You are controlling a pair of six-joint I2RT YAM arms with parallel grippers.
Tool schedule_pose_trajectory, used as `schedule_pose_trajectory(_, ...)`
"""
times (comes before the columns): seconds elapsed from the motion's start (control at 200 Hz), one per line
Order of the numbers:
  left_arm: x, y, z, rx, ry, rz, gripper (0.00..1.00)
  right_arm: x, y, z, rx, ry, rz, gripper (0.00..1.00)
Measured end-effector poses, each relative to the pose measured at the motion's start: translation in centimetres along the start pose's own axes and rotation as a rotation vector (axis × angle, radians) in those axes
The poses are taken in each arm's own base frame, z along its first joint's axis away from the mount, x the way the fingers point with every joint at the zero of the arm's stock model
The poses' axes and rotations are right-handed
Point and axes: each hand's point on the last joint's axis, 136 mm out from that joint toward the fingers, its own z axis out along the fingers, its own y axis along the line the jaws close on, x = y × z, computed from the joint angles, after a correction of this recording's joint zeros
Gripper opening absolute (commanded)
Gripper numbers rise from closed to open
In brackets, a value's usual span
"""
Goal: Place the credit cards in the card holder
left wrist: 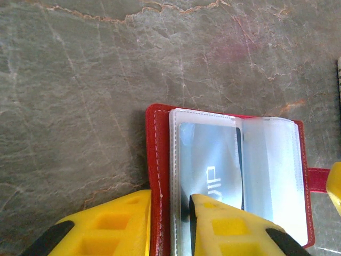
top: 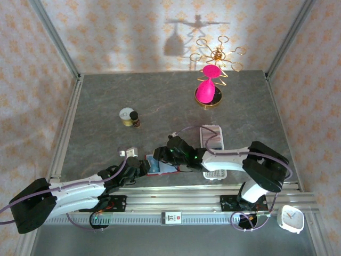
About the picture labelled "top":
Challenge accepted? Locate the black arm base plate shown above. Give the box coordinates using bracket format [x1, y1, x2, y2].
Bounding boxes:
[220, 195, 269, 214]
[79, 195, 127, 213]

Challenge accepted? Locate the light blue credit card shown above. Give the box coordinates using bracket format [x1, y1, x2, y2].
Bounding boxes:
[148, 155, 160, 173]

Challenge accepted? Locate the white number tag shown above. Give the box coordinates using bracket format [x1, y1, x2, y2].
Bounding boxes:
[161, 212, 183, 226]

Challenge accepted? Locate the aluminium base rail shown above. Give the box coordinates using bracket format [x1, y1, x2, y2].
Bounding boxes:
[106, 182, 319, 214]

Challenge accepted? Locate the white square clock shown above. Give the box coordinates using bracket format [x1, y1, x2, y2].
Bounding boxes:
[277, 204, 305, 235]

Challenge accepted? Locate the tin can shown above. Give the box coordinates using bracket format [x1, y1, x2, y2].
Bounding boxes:
[119, 107, 134, 127]

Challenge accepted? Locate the gold wire glass rack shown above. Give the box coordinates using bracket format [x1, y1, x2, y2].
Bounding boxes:
[189, 36, 247, 109]

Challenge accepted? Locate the white plastic basket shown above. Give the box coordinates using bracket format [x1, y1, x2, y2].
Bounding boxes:
[199, 125, 228, 181]

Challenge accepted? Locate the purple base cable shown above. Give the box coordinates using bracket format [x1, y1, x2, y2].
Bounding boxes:
[65, 209, 106, 232]
[230, 204, 277, 232]

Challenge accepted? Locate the aluminium table side rail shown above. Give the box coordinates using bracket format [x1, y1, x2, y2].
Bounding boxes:
[49, 74, 84, 187]

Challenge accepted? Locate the pink wine glass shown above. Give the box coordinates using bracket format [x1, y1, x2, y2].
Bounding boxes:
[196, 65, 221, 105]

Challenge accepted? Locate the slotted grey cable duct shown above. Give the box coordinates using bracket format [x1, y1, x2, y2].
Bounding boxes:
[44, 214, 271, 227]

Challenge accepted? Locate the aluminium frame post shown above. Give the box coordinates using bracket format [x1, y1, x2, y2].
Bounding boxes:
[28, 0, 82, 81]
[265, 0, 318, 81]

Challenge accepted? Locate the small dark bottle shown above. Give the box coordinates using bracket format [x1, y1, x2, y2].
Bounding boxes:
[129, 111, 142, 129]

